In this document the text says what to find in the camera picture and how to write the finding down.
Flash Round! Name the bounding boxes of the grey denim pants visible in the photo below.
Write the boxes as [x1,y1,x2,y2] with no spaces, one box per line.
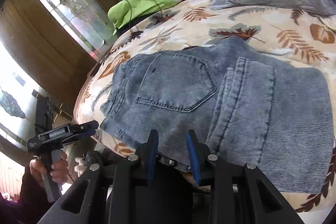
[100,37,334,194]

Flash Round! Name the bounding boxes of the person's left hand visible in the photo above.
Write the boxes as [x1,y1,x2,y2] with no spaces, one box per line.
[29,152,69,188]

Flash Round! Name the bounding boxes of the brown wooden glass door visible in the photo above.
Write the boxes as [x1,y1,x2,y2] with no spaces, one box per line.
[0,0,124,162]

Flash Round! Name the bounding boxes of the leaf print beige blanket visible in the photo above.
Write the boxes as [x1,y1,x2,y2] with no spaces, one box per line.
[73,0,336,214]

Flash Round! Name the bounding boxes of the black cable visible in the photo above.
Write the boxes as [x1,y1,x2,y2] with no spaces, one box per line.
[123,0,165,30]

